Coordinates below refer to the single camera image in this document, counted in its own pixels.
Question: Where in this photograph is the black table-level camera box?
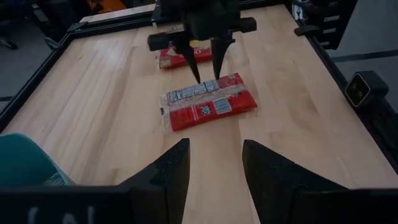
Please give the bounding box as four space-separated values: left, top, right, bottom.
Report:
344 70 390 108

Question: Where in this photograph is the teal plastic basket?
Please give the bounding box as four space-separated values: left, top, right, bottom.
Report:
0 133 75 187

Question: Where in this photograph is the black cabinet with white labels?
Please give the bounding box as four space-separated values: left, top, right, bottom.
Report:
294 0 358 50

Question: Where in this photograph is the red popcorn bag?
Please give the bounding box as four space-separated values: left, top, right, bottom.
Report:
158 45 214 70
160 73 259 133

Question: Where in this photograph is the black metal table frame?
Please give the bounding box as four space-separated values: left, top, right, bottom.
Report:
0 0 398 175

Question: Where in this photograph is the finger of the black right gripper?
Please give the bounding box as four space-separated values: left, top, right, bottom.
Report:
172 37 201 85
210 37 236 81

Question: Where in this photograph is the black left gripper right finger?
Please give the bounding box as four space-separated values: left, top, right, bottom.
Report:
242 139 348 224

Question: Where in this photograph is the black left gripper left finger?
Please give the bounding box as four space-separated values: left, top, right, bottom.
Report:
119 138 191 224

